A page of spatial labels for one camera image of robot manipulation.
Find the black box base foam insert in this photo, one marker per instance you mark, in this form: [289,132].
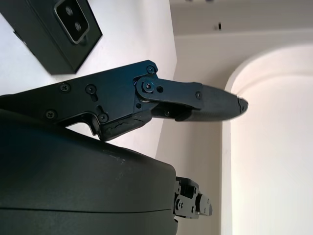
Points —
[41,36]

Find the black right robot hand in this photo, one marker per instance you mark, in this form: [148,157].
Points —
[73,186]

